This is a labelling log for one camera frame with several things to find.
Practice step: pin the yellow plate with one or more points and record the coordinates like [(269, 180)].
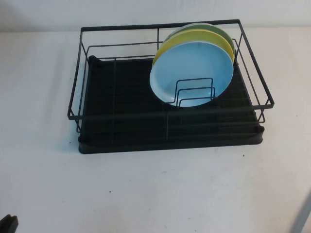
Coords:
[(194, 36)]

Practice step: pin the green plate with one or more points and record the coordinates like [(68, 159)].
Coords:
[(206, 27)]

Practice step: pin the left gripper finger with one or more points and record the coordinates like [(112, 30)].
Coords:
[(9, 225)]

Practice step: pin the light blue plate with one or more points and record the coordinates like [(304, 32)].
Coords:
[(194, 63)]

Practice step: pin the grey metal bar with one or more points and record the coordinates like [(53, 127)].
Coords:
[(305, 218)]

